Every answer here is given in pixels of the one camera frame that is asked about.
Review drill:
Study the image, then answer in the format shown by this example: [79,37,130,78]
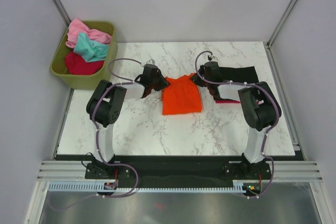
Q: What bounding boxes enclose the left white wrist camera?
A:
[143,59,157,69]

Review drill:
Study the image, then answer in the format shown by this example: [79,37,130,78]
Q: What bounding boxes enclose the right aluminium frame post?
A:
[264,0,299,50]

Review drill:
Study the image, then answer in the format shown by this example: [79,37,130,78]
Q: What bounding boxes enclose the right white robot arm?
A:
[191,61,282,179]

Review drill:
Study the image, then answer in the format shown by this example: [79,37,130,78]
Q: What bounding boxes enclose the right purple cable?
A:
[195,50,281,200]

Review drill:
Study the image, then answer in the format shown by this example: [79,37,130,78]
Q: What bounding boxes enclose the pink t shirt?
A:
[66,18,112,49]

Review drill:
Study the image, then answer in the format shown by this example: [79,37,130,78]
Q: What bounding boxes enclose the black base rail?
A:
[85,155,271,189]

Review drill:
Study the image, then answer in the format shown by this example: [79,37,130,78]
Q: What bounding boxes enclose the teal t shirt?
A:
[74,33,109,63]

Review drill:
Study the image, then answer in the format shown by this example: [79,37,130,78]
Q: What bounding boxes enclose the orange t shirt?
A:
[162,73,203,115]

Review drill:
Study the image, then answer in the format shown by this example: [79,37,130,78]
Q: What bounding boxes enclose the olive green plastic bin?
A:
[49,20,118,90]

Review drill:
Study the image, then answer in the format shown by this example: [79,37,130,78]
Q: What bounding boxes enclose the red t shirt in bin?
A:
[65,51,104,76]

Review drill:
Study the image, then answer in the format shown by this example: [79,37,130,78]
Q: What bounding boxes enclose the white slotted cable duct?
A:
[48,181,259,193]

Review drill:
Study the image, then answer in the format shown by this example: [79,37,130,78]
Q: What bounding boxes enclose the folded black t shirt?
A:
[219,66,259,101]

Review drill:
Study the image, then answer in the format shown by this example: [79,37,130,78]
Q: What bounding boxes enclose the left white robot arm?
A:
[86,64,170,178]

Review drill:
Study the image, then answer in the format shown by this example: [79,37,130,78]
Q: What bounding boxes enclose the folded magenta t shirt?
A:
[214,99,264,104]

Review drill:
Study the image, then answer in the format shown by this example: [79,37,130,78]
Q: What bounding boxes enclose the aluminium base extrusion rails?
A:
[37,161,322,182]

